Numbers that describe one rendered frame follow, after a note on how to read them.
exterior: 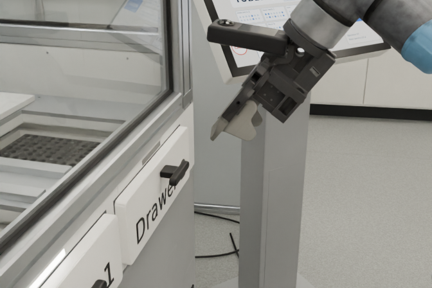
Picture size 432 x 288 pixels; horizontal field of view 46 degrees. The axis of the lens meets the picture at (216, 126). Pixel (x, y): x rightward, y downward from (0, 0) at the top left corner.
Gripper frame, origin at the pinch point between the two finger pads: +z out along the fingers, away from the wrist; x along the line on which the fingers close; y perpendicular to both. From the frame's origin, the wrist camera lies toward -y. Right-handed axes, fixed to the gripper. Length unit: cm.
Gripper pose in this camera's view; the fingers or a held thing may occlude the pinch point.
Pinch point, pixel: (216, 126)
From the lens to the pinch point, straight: 78.4
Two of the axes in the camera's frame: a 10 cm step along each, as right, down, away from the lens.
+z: -5.6, 7.0, 4.5
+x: 2.5, -3.7, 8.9
